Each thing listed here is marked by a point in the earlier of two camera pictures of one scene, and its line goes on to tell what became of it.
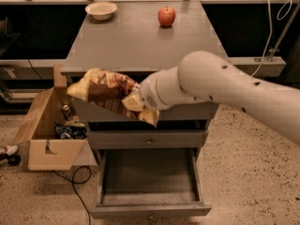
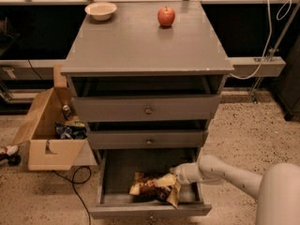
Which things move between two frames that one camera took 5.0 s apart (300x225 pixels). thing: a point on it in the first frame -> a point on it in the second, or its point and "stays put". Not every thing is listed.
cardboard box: (46, 151) stays put
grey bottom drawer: (150, 183) stays put
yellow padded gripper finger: (133, 103) -> (166, 181)
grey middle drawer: (144, 140) stays put
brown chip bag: (108, 88) -> (144, 188)
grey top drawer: (188, 113) stays put
